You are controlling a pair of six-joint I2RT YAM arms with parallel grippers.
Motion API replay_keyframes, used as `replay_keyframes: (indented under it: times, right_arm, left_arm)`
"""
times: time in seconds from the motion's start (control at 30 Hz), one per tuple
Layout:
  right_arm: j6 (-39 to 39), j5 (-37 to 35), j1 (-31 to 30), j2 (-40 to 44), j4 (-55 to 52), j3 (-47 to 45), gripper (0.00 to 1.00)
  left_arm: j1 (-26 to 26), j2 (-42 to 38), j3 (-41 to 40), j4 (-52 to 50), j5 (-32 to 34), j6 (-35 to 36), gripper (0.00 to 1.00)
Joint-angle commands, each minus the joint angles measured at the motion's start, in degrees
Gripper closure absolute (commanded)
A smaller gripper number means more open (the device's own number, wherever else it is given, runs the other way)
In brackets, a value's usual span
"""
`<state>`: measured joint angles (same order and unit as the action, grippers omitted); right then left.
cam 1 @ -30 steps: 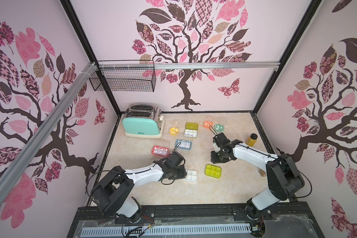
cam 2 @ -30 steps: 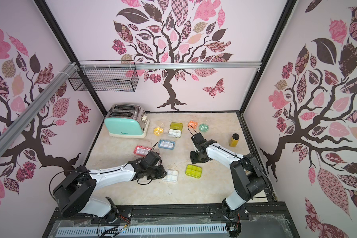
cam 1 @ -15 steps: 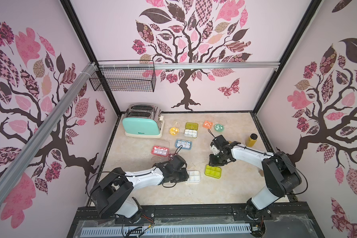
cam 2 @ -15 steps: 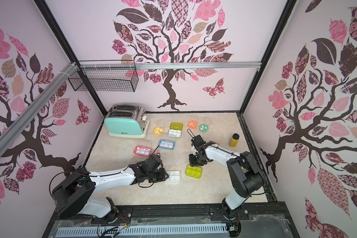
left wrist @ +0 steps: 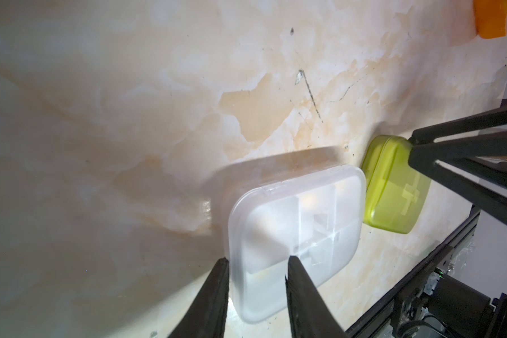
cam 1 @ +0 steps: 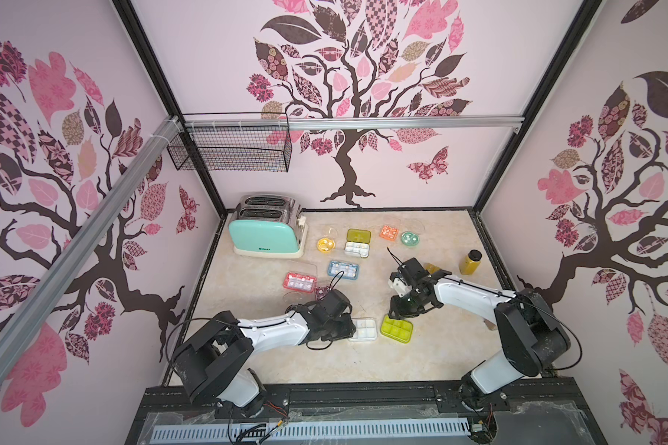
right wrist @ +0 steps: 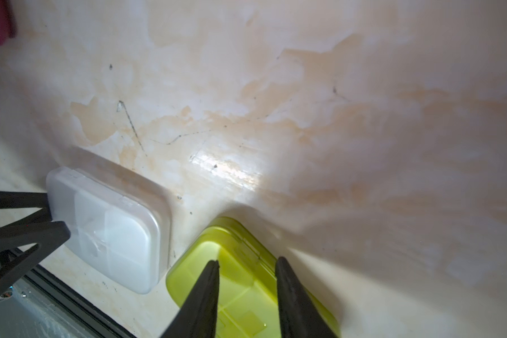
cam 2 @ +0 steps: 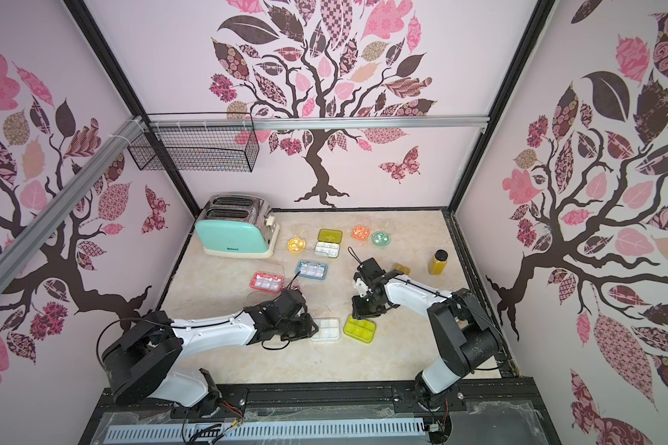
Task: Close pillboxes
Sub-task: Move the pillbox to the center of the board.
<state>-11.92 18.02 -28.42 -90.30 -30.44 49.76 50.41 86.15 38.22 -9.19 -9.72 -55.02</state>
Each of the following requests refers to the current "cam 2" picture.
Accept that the green round pillbox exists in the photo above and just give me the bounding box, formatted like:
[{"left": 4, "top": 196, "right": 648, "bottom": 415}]
[{"left": 371, "top": 219, "right": 395, "bottom": 248}]

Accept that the mint green toaster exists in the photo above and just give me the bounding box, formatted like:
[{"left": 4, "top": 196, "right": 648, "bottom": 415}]
[{"left": 195, "top": 194, "right": 280, "bottom": 260}]

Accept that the yellow round pillbox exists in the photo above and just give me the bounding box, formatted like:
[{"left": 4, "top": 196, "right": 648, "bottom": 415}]
[{"left": 287, "top": 224, "right": 309, "bottom": 253}]

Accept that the olive lid pillbox back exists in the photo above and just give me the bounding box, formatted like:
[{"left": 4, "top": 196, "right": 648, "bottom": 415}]
[{"left": 315, "top": 228, "right": 343, "bottom": 259}]

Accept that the yellow bottle black cap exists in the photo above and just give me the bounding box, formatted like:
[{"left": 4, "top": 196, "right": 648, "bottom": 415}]
[{"left": 428, "top": 250, "right": 449, "bottom": 276}]

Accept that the yellow small pillbox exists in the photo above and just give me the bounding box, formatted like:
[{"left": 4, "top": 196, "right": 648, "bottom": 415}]
[{"left": 393, "top": 263, "right": 411, "bottom": 274}]

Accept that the green lid white pillbox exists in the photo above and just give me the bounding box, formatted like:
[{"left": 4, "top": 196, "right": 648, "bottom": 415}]
[{"left": 343, "top": 315, "right": 377, "bottom": 344}]

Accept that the aluminium rail back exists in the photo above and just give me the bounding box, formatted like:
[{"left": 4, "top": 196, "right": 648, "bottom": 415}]
[{"left": 253, "top": 115, "right": 490, "bottom": 131}]

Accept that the aluminium rail left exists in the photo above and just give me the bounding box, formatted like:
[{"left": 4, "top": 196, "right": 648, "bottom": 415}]
[{"left": 0, "top": 116, "right": 145, "bottom": 296}]

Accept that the white slotted cable duct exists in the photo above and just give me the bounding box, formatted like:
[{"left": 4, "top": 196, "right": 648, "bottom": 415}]
[{"left": 100, "top": 418, "right": 428, "bottom": 444}]

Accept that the blue rectangular pillbox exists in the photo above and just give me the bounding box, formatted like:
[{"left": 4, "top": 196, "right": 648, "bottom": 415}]
[{"left": 295, "top": 261, "right": 328, "bottom": 281}]

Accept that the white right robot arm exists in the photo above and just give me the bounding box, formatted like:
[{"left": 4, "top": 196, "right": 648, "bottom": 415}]
[{"left": 352, "top": 258, "right": 503, "bottom": 398}]

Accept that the clear white pillbox front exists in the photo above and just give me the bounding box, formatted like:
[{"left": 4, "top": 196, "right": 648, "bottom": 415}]
[{"left": 311, "top": 317, "right": 341, "bottom": 343}]

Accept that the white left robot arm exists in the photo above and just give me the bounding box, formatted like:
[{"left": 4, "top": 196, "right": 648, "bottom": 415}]
[{"left": 100, "top": 287, "right": 319, "bottom": 408}]

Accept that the red rectangular pillbox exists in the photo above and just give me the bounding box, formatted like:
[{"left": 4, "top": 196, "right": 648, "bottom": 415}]
[{"left": 250, "top": 261, "right": 286, "bottom": 294}]

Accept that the black wire basket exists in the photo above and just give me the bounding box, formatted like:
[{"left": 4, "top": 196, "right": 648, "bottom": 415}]
[{"left": 128, "top": 111, "right": 260, "bottom": 172}]

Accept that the aluminium rail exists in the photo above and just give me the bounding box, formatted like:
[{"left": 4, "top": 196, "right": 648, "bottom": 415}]
[
  {"left": 0, "top": 116, "right": 145, "bottom": 296},
  {"left": 253, "top": 115, "right": 490, "bottom": 131}
]

